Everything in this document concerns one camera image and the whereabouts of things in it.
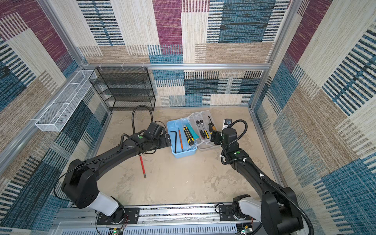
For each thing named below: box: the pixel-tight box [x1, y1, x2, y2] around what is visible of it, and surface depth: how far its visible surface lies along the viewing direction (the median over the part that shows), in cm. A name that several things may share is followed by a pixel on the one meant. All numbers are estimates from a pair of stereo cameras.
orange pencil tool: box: [177, 127, 184, 152], surface depth 103 cm
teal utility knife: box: [186, 124, 200, 141], surface depth 96 cm
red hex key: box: [139, 154, 147, 179], surface depth 91 cm
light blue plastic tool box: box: [166, 110, 221, 159], surface depth 96 cm
